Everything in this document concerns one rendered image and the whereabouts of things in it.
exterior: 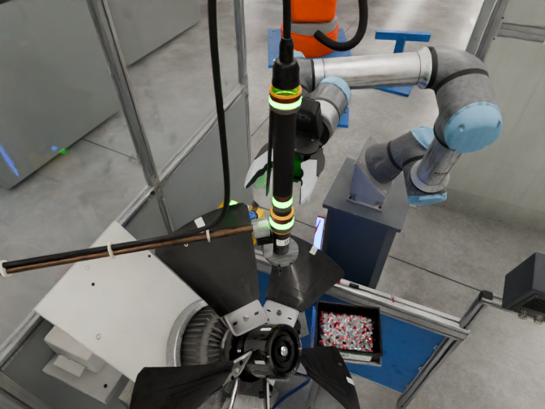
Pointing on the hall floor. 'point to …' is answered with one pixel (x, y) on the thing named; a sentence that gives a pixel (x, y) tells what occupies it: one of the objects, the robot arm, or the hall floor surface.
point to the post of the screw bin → (312, 394)
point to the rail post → (428, 372)
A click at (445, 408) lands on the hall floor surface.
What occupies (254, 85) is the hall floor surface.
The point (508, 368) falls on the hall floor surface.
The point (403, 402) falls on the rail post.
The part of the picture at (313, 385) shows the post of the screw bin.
